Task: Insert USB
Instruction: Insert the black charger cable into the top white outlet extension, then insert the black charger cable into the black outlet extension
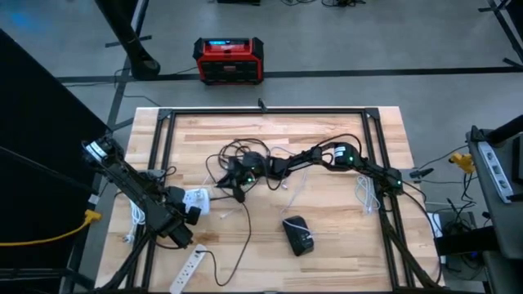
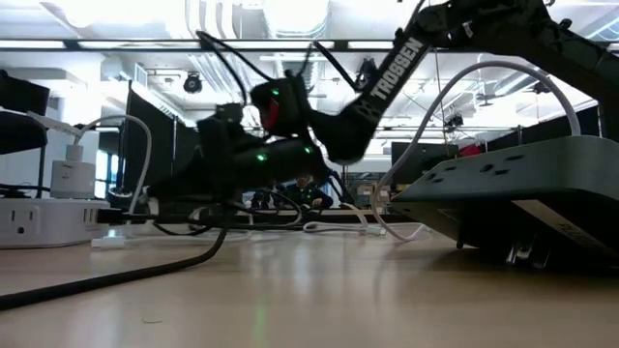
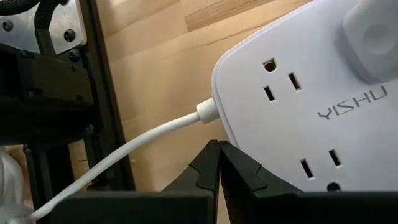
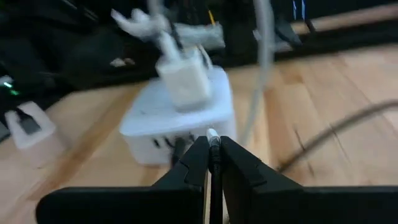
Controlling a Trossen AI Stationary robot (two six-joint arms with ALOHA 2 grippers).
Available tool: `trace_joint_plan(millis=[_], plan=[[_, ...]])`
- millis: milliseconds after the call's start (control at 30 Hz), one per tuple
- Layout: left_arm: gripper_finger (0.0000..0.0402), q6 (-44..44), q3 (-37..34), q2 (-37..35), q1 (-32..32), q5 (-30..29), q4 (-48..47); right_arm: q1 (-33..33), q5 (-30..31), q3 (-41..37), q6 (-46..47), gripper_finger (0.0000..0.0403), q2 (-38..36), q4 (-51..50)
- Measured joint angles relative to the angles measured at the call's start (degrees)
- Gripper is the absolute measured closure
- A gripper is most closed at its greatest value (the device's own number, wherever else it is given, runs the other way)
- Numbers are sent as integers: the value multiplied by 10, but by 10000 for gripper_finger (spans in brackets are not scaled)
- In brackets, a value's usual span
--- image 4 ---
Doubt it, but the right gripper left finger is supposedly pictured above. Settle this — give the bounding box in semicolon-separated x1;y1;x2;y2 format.
35;136;210;224

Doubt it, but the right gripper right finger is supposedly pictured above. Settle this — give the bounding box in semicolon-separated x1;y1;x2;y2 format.
220;136;398;224

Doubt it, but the black looped cable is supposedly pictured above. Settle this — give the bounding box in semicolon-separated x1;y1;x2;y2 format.
169;99;398;174

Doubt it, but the black USB cable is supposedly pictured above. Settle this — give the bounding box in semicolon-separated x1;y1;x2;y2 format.
206;128;224;224

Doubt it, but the white USB charging hub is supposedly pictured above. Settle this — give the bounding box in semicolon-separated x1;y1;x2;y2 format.
119;67;237;166

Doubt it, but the white cube wall charger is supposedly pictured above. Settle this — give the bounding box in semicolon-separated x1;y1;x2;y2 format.
155;46;215;113

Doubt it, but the white tagged USB cable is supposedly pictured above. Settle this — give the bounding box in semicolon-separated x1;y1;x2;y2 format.
147;0;276;146

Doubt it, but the white power strip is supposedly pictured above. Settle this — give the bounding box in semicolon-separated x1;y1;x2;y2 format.
4;101;68;169

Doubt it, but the dark grey power plug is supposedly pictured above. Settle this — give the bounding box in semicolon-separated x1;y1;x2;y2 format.
15;107;43;136

